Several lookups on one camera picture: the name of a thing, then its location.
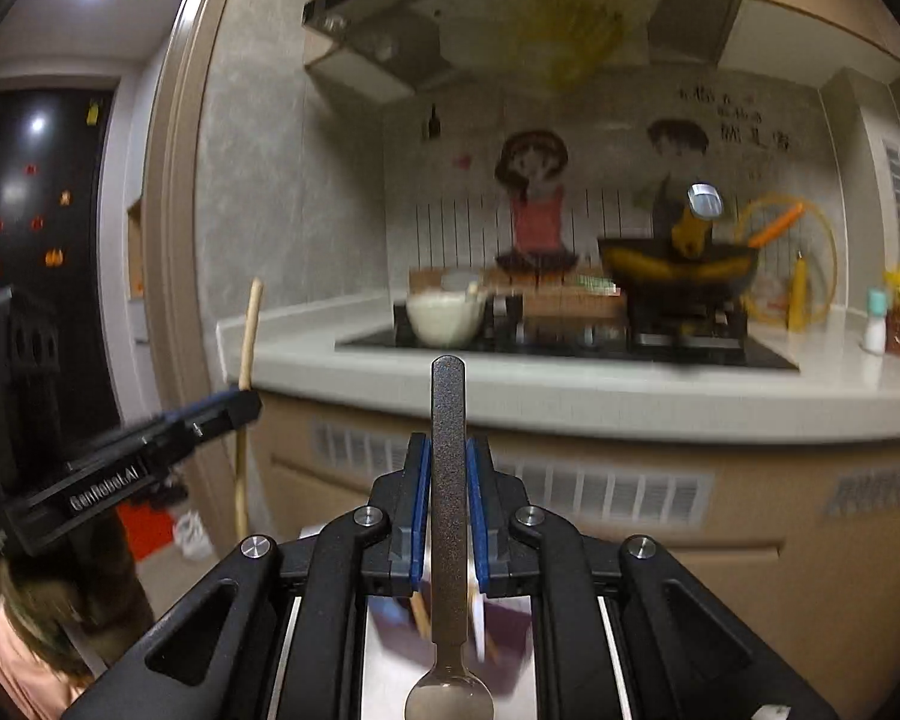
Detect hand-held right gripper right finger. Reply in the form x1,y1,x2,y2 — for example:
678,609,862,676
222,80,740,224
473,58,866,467
466,437,833,720

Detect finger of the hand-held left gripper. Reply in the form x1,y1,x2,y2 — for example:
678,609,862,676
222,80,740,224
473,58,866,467
161,388,235,427
157,392,263,466

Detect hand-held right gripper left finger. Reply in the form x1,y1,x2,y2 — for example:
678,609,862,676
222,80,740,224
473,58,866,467
60,433,432,720

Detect metal spoon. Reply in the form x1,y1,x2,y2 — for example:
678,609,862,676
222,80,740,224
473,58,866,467
404,355,496,720

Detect purple plastic container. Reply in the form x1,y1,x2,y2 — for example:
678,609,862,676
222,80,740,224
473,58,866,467
366,592,535,700

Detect person's left forearm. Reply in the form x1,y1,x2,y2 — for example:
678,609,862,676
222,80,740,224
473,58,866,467
0,525,155,720

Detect red doormat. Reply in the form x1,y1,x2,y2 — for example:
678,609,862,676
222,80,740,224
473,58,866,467
115,502,179,565

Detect white shoes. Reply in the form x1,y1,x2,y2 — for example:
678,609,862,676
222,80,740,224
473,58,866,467
173,510,215,561

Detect white towel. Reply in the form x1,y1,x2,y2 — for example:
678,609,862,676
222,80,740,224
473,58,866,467
361,600,541,720

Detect orange door decorations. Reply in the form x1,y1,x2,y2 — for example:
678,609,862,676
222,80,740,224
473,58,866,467
0,101,100,280

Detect black gas stove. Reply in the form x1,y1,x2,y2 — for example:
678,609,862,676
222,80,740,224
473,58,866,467
336,291,801,374

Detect white ribbed bowl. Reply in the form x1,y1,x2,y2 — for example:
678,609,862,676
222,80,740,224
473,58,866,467
406,289,489,348

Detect stone kitchen counter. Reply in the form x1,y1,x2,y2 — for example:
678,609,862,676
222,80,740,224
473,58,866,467
217,292,900,445

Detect black door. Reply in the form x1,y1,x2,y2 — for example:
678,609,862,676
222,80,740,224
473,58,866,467
0,90,125,481

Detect wooden board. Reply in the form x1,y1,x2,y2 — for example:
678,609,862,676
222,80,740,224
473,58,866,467
409,266,628,319

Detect wooden kitchen cabinet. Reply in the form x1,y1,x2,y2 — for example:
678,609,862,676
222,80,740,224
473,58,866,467
251,390,900,691

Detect short grey vent grille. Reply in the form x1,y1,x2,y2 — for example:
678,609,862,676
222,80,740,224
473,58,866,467
821,463,900,524

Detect orange spatula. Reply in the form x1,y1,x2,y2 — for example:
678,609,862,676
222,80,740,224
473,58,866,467
746,202,806,250

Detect orange rimmed glass lid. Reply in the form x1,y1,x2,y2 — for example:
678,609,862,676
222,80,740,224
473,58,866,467
733,193,839,329

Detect range hood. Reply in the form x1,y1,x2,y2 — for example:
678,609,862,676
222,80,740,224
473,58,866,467
302,0,756,104

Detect white bottle with teal cap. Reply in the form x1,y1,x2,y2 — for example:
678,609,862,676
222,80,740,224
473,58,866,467
862,289,890,354

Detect yellow plastic bag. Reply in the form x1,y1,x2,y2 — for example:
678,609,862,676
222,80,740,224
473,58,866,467
510,0,673,89

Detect black wok with orange handle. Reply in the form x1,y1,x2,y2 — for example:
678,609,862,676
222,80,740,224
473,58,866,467
598,182,761,299

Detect cartoon wall sticker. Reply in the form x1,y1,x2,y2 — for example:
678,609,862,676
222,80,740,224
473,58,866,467
412,82,826,293

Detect yellow handled utensil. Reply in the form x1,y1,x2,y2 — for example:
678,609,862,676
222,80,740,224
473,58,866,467
787,250,809,332

